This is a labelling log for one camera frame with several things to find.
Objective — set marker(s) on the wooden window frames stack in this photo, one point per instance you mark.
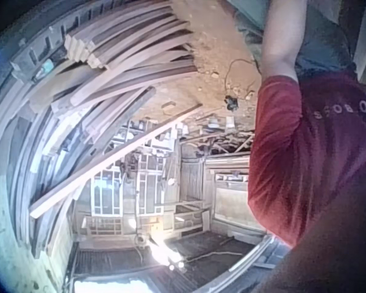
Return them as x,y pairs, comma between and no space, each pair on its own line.
131,189

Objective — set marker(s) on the pile of wooden planks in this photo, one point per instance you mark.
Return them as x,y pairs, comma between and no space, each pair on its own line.
79,91

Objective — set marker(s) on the wooden door panels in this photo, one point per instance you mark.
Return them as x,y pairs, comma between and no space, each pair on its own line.
213,189

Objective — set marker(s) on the person's legs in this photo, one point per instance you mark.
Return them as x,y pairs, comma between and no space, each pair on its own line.
326,39

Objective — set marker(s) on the long wooden plank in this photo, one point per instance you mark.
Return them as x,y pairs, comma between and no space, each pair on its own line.
109,161

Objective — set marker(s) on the heap of wood scraps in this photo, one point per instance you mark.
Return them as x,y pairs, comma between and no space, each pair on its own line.
213,131

